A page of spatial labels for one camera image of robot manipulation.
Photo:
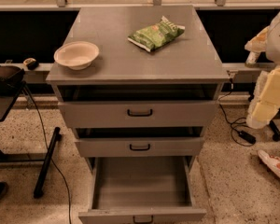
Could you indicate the grey bottom drawer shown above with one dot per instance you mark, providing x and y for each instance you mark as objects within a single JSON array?
[{"x": 141, "y": 190}]

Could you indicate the grey drawer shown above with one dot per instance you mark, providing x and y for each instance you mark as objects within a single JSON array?
[
  {"x": 139, "y": 142},
  {"x": 141, "y": 190},
  {"x": 131, "y": 106}
]

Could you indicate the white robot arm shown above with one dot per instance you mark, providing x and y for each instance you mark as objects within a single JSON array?
[{"x": 266, "y": 101}]

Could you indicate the grey drawer cabinet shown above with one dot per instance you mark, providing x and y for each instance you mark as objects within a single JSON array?
[{"x": 189, "y": 59}]

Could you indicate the grey top drawer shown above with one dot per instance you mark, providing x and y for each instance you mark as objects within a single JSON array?
[{"x": 131, "y": 106}]

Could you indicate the grey middle drawer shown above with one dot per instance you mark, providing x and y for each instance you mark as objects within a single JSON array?
[{"x": 139, "y": 142}]

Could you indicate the green chip bag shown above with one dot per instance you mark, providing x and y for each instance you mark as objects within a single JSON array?
[{"x": 157, "y": 35}]

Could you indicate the white paper bowl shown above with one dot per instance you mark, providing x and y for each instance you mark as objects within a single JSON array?
[{"x": 76, "y": 55}]

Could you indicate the yellow black tape measure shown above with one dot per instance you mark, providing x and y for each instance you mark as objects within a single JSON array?
[{"x": 31, "y": 63}]

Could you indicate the small plastic bottle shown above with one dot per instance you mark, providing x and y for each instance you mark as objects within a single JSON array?
[{"x": 252, "y": 59}]

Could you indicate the black bag on table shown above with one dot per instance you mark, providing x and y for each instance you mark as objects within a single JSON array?
[{"x": 10, "y": 79}]

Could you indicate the white red sneaker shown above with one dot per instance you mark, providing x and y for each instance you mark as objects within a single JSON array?
[{"x": 272, "y": 162}]

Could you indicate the black power adapter with cable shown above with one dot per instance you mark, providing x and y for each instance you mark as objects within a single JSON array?
[{"x": 249, "y": 139}]

